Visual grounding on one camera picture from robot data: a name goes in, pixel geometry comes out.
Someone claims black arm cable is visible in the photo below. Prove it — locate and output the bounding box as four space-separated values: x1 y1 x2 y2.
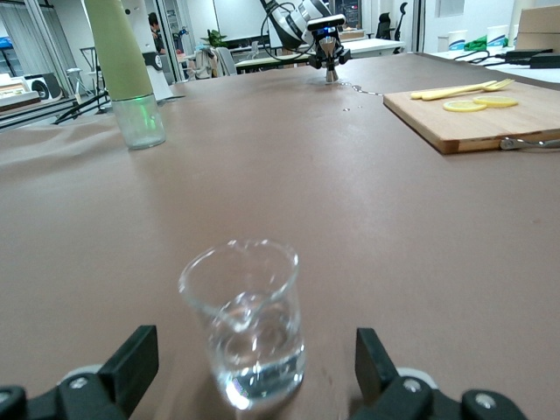
260 2 317 60

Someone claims olive sleeved glass bottle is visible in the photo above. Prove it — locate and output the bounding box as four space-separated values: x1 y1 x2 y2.
83 0 168 151

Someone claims person in black shirt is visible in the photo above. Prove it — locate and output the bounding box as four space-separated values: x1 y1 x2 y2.
147 11 168 56

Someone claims small clear glass cup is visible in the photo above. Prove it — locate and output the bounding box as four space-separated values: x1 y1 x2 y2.
177 237 307 411

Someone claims black office chair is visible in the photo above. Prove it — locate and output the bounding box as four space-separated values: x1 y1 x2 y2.
392 1 410 54
374 12 397 41

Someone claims steel jigger measuring cup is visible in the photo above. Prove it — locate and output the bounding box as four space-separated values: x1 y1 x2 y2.
318 36 340 85

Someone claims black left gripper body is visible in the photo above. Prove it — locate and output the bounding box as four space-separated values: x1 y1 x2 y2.
311 26 341 50

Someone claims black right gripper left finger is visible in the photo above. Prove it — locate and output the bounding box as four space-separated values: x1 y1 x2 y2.
0 325 160 420

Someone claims wooden cutting board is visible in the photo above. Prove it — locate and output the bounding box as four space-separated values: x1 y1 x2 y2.
382 80 560 156

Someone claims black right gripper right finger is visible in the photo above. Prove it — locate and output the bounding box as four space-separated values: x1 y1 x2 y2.
349 327 538 420

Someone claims green potted plant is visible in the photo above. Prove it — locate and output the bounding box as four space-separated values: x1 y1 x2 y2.
204 28 229 50

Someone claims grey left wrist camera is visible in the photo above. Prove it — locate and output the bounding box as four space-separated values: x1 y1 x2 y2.
306 13 347 32

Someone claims brown table cover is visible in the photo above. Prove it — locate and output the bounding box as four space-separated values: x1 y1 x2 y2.
0 51 560 420

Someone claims yellow plastic fork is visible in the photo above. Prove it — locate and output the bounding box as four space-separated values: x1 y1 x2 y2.
421 78 517 101

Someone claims spilled liquid streak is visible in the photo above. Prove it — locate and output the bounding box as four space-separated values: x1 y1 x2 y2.
343 80 385 98

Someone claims lemon slice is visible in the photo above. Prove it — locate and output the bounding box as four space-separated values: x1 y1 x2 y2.
472 95 519 109
442 100 488 113

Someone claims cardboard box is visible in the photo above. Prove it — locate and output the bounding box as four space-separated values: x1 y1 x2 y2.
515 5 560 50

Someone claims black power adapter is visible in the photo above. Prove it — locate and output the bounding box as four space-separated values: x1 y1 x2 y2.
504 47 560 70

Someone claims white paper cup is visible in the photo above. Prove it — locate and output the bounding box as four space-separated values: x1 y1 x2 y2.
486 24 510 49
446 29 470 53

